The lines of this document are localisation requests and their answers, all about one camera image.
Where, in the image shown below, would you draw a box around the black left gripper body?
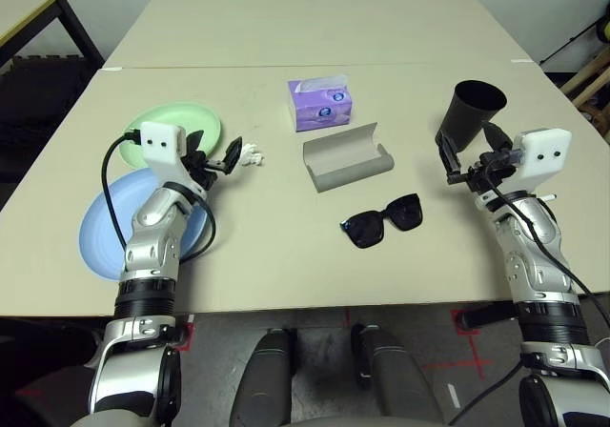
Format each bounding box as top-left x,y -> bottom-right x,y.
189,153 -> 226,192

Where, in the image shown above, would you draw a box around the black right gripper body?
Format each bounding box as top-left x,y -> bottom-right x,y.
447,149 -> 519,194

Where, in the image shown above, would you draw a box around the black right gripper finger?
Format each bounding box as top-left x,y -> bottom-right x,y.
437,131 -> 463,178
483,121 -> 514,153

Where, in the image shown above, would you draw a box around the white tissue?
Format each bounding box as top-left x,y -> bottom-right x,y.
237,143 -> 266,169

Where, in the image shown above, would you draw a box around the black sunglasses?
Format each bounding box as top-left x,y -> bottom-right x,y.
339,193 -> 424,251

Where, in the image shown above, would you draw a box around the blue plastic plate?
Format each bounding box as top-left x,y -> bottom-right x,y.
78,167 -> 211,283

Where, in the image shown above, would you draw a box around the green plastic plate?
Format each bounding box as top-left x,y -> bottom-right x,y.
117,101 -> 224,169

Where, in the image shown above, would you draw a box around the black plastic cup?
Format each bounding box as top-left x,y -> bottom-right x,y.
435,79 -> 508,153

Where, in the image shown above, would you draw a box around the purple tissue pack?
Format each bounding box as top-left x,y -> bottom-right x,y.
287,74 -> 356,133

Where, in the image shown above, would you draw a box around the grey open glasses case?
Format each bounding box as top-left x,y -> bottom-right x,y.
302,121 -> 396,193

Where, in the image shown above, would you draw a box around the wooden stool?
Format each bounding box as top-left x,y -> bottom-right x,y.
559,48 -> 610,137

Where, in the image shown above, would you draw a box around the black slanted rod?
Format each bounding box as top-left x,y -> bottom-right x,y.
540,19 -> 601,66

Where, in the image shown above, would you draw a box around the black table foot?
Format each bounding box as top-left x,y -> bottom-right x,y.
173,313 -> 195,347
457,300 -> 519,331

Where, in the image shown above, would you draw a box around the black foam floor mats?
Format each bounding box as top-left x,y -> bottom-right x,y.
0,54 -> 96,185

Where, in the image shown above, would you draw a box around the red floor tape line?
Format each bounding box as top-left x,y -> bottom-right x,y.
161,315 -> 196,352

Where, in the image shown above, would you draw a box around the red floor tape cross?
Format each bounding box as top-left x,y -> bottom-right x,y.
423,308 -> 492,380

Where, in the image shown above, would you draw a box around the black framed side table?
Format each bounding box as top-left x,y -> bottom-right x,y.
0,0 -> 106,71

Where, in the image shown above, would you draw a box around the grey robot left leg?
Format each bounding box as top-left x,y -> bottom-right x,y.
228,326 -> 299,427

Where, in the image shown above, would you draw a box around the grey robot leg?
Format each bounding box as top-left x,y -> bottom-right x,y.
350,322 -> 447,426
228,326 -> 299,427

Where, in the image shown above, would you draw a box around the grey robot right leg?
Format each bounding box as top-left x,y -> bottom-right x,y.
350,322 -> 447,426

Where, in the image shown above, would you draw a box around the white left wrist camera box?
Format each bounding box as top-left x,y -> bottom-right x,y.
138,121 -> 209,194

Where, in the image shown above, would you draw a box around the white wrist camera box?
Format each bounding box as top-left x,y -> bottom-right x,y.
512,129 -> 573,190
138,121 -> 209,194

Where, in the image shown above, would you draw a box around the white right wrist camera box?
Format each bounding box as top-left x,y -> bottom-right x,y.
512,129 -> 573,190

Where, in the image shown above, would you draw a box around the black left wrist camera cable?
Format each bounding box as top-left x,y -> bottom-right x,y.
102,131 -> 218,264

